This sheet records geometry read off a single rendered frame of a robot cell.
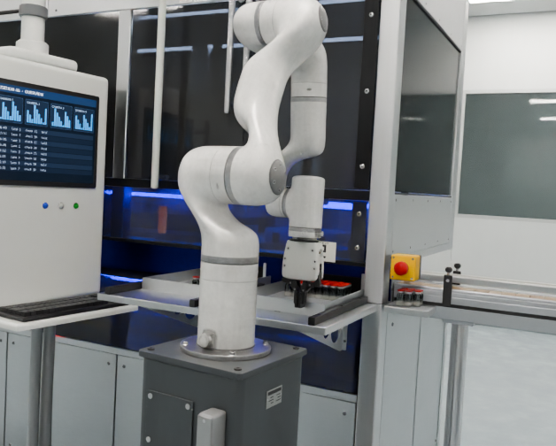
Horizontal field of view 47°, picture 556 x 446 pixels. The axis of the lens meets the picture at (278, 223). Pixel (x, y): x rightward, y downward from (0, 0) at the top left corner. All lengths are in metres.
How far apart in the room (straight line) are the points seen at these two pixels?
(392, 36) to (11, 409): 2.01
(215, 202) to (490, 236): 5.28
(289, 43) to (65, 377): 1.64
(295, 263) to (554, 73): 5.12
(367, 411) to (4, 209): 1.23
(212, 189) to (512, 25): 5.55
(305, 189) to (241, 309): 0.42
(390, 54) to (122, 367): 1.41
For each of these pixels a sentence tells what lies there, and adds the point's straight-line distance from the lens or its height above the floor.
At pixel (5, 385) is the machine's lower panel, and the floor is 0.36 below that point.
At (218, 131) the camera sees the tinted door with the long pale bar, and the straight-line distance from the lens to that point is 2.15.
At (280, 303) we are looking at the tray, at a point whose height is 0.90.
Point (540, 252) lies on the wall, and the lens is 6.44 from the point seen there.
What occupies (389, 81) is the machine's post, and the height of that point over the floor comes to 1.52.
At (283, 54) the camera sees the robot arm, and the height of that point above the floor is 1.49.
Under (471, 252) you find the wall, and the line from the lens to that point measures 6.51.
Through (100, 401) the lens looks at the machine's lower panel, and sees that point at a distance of 2.53.
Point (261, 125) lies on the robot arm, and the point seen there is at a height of 1.33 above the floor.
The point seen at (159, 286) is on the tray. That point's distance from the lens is 1.95.
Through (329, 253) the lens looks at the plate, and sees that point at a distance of 1.95.
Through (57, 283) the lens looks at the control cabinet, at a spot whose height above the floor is 0.86.
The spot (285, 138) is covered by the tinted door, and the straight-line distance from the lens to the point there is 2.03.
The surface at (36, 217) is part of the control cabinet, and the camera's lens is 2.14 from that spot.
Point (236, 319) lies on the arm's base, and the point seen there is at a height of 0.94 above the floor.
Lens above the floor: 1.20
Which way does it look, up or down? 3 degrees down
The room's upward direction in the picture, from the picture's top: 3 degrees clockwise
